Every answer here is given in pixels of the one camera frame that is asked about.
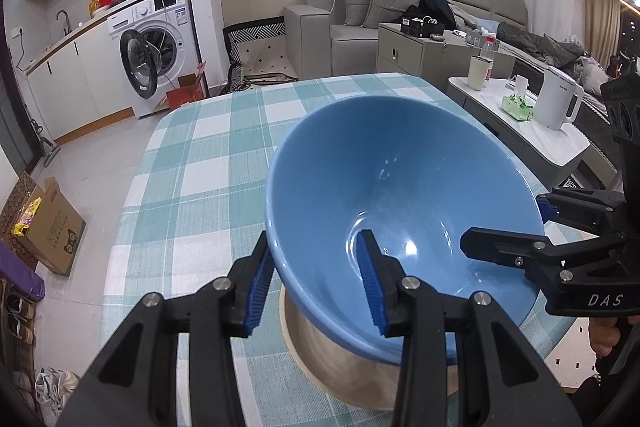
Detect green tissue pack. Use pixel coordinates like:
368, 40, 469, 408
501, 76, 536, 122

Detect red cardboard box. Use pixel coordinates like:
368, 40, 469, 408
165, 64, 208, 110

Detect shoe rack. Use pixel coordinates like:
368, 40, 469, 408
0, 279, 37, 400

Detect yellow snack packet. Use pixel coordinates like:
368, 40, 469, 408
14, 198, 43, 238

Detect grey two-drawer cabinet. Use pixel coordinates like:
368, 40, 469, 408
376, 23, 516, 82

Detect cream tumbler cup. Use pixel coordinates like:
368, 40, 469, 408
466, 55, 493, 92

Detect purple rolled mat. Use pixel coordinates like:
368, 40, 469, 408
0, 241, 46, 303

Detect blue bowl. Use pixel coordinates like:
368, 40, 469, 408
265, 96, 546, 367

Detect large beige plate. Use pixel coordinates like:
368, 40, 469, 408
279, 287, 461, 411

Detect white sneakers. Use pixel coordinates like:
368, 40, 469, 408
35, 367, 81, 408

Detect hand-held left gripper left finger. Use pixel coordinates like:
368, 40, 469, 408
55, 231, 277, 427

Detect person's right hand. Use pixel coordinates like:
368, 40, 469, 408
589, 317, 626, 359

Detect clear bottle with red cap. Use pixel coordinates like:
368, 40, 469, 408
479, 34, 498, 80

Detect beige curtain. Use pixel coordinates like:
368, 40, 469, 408
582, 0, 623, 58

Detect white electric kettle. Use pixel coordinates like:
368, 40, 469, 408
535, 67, 585, 131

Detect grey sofa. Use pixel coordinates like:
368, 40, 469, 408
284, 0, 616, 108

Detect white kitchen base cabinet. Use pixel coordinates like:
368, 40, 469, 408
25, 14, 136, 148

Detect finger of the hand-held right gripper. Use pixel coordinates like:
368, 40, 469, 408
537, 187, 626, 238
460, 227, 623, 293

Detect white marble coffee table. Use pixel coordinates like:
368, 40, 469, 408
446, 74, 621, 192

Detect dark jacket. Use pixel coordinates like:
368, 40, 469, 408
402, 0, 458, 30

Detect black box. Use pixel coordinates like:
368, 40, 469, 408
400, 16, 445, 38

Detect brown cardboard box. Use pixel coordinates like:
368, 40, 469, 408
0, 172, 87, 278

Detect teal checked tablecloth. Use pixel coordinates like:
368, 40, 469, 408
97, 73, 576, 427

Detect grey jacket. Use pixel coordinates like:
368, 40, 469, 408
497, 21, 586, 68

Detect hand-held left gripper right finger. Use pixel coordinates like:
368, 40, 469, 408
356, 229, 586, 427

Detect white washing machine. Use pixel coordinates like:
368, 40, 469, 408
106, 0, 202, 118

